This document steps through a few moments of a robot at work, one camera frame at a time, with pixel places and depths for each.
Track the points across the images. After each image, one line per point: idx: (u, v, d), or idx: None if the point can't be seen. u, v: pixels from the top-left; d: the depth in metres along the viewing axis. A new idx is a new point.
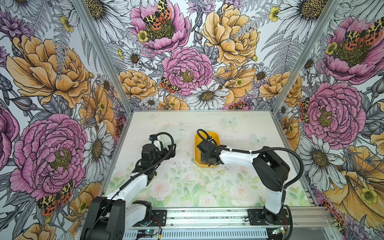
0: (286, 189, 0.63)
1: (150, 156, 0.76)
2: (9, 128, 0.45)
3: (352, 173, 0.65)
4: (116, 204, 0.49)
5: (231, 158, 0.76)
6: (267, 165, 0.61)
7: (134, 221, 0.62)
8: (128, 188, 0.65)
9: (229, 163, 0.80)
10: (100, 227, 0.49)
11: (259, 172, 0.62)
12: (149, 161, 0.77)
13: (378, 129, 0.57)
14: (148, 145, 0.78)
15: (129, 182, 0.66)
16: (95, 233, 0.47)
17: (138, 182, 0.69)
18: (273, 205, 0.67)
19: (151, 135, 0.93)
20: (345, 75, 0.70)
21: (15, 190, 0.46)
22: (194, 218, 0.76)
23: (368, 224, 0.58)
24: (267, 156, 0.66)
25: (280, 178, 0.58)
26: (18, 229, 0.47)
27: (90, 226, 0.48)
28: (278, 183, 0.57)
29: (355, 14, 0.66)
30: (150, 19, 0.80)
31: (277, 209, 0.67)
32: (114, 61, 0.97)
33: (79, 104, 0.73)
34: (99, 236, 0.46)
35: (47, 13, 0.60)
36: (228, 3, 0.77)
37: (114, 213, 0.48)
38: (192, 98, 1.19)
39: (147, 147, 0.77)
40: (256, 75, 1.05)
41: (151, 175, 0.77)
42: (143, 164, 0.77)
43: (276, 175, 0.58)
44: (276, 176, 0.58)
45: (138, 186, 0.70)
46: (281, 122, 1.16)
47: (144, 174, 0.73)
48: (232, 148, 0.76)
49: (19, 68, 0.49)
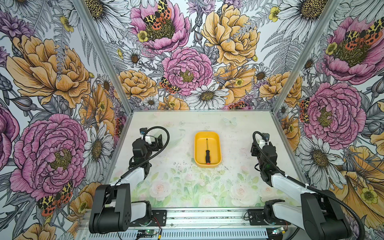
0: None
1: (142, 152, 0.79)
2: (9, 128, 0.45)
3: (352, 173, 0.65)
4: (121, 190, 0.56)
5: (282, 183, 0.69)
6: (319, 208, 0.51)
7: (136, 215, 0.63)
8: (129, 177, 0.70)
9: (279, 188, 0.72)
10: (108, 210, 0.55)
11: (303, 209, 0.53)
12: (143, 156, 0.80)
13: (378, 129, 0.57)
14: (138, 142, 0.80)
15: (128, 173, 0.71)
16: (105, 217, 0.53)
17: (137, 173, 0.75)
18: (279, 210, 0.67)
19: (143, 129, 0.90)
20: (345, 75, 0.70)
21: (15, 190, 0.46)
22: (194, 218, 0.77)
23: (368, 224, 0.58)
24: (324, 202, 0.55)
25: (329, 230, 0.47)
26: (18, 229, 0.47)
27: (98, 211, 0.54)
28: (323, 234, 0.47)
29: (355, 14, 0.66)
30: (150, 19, 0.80)
31: (279, 216, 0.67)
32: (114, 61, 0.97)
33: (79, 104, 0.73)
34: (109, 218, 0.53)
35: (47, 13, 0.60)
36: (228, 3, 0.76)
37: (121, 195, 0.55)
38: (192, 98, 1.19)
39: (137, 144, 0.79)
40: (256, 75, 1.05)
41: (147, 168, 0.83)
42: (138, 159, 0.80)
43: (324, 223, 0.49)
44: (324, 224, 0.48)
45: (137, 178, 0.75)
46: (281, 122, 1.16)
47: (141, 167, 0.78)
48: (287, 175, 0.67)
49: (19, 68, 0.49)
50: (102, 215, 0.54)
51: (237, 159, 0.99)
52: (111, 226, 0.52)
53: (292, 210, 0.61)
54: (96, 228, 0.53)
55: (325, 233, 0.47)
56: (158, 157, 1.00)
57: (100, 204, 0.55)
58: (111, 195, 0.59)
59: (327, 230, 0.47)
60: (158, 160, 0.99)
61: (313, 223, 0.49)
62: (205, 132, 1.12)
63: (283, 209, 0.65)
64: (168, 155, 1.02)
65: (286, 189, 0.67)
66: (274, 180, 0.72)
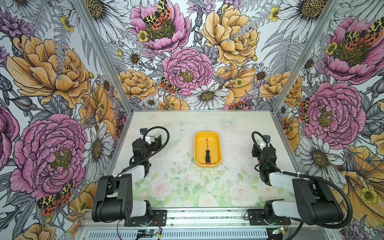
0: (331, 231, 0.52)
1: (142, 151, 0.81)
2: (9, 128, 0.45)
3: (352, 173, 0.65)
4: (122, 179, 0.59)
5: (278, 178, 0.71)
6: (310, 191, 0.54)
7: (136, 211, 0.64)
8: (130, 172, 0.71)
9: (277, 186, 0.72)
10: (110, 199, 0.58)
11: (296, 194, 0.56)
12: (143, 155, 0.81)
13: (378, 129, 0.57)
14: (138, 142, 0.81)
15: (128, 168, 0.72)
16: (107, 205, 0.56)
17: (136, 169, 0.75)
18: (279, 207, 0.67)
19: (143, 129, 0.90)
20: (345, 75, 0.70)
21: (15, 190, 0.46)
22: (194, 218, 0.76)
23: (368, 224, 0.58)
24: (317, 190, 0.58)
25: (321, 213, 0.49)
26: (18, 229, 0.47)
27: (101, 199, 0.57)
28: (315, 216, 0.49)
29: (355, 14, 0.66)
30: (150, 19, 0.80)
31: (279, 214, 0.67)
32: (114, 61, 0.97)
33: (79, 104, 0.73)
34: (112, 206, 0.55)
35: (47, 13, 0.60)
36: (228, 3, 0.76)
37: (123, 184, 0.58)
38: (192, 98, 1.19)
39: (138, 144, 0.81)
40: (256, 75, 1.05)
41: (147, 167, 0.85)
42: (138, 158, 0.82)
43: (315, 204, 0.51)
44: (316, 207, 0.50)
45: (138, 174, 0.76)
46: (281, 122, 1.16)
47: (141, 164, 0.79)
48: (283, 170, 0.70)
49: (19, 68, 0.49)
50: (104, 204, 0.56)
51: (237, 159, 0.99)
52: (114, 214, 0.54)
53: (290, 203, 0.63)
54: (99, 216, 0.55)
55: (317, 215, 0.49)
56: (158, 157, 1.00)
57: (103, 194, 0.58)
58: (113, 185, 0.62)
59: (319, 213, 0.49)
60: (158, 160, 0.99)
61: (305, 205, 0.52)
62: (205, 132, 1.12)
63: (282, 204, 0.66)
64: (168, 155, 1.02)
65: (282, 183, 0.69)
66: (271, 177, 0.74)
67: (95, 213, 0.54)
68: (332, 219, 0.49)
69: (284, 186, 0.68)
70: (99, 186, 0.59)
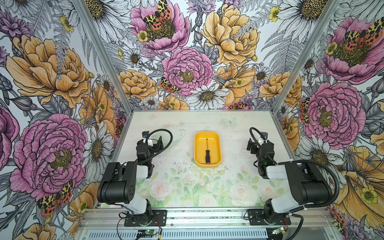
0: (324, 206, 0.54)
1: (145, 154, 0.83)
2: (9, 128, 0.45)
3: (352, 173, 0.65)
4: (129, 163, 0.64)
5: (273, 171, 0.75)
6: (302, 175, 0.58)
7: (137, 205, 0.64)
8: None
9: (273, 177, 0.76)
10: (114, 181, 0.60)
11: (289, 177, 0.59)
12: (146, 158, 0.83)
13: (378, 129, 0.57)
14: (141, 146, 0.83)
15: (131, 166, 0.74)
16: (112, 186, 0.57)
17: (139, 167, 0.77)
18: (278, 205, 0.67)
19: (145, 132, 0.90)
20: (345, 75, 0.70)
21: (15, 190, 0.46)
22: (194, 218, 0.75)
23: (368, 224, 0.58)
24: (309, 174, 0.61)
25: (312, 193, 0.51)
26: (18, 229, 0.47)
27: (107, 180, 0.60)
28: (306, 195, 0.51)
29: (355, 14, 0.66)
30: (150, 19, 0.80)
31: (279, 211, 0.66)
32: (114, 61, 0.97)
33: (79, 104, 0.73)
34: (115, 189, 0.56)
35: (47, 13, 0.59)
36: (228, 3, 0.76)
37: (131, 167, 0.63)
38: (192, 98, 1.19)
39: (141, 148, 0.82)
40: (256, 75, 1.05)
41: (150, 169, 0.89)
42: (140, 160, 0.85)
43: (307, 185, 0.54)
44: (308, 188, 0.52)
45: (141, 172, 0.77)
46: (281, 122, 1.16)
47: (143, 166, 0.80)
48: (279, 162, 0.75)
49: (19, 68, 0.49)
50: (109, 186, 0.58)
51: (237, 159, 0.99)
52: (117, 195, 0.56)
53: (286, 194, 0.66)
54: (104, 196, 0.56)
55: (307, 194, 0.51)
56: (158, 157, 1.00)
57: (110, 176, 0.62)
58: (120, 171, 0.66)
59: (309, 192, 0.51)
60: (158, 160, 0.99)
61: (298, 187, 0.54)
62: (205, 132, 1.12)
63: (280, 198, 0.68)
64: (168, 155, 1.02)
65: (278, 172, 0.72)
66: (268, 171, 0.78)
67: (100, 192, 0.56)
68: (322, 199, 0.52)
69: (280, 176, 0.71)
70: (107, 170, 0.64)
